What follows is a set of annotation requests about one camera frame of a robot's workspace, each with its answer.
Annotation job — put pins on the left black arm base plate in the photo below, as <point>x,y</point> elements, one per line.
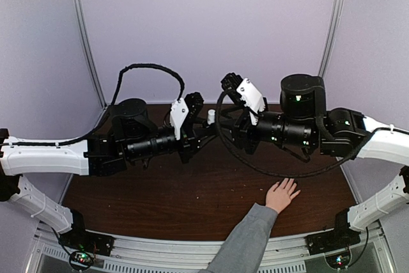
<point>93,243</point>

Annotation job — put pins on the left aluminium corner post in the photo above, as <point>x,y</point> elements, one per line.
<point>88,55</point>

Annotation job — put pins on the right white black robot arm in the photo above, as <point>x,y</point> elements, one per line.
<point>305,122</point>

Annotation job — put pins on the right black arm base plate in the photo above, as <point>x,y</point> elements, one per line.
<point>331,240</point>

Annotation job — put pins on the aluminium corner post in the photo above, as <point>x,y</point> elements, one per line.
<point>337,9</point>
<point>88,55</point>

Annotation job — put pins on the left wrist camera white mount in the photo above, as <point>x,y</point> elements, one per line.
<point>180,109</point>

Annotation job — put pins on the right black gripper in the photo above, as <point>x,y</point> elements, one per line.
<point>242,132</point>

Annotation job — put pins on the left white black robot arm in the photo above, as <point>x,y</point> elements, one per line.
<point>124,136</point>

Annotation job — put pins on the right aluminium corner post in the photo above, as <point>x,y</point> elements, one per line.
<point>337,9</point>

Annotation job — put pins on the right round controller board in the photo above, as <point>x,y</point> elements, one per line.
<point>338,261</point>

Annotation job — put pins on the person's bare hand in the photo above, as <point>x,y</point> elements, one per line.
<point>281,194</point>

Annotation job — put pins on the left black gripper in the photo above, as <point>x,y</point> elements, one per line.
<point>190,142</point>

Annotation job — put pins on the white cap with black brush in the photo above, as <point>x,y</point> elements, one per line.
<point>211,116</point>

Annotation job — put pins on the left round controller board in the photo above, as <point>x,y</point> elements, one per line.
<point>79,260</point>

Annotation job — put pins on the aluminium front frame rail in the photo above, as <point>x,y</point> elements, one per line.
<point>283,254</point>

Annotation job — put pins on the round controller board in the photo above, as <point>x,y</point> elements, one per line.
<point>79,260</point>
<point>338,261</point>

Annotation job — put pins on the grey sleeved forearm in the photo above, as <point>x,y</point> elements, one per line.
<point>245,246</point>

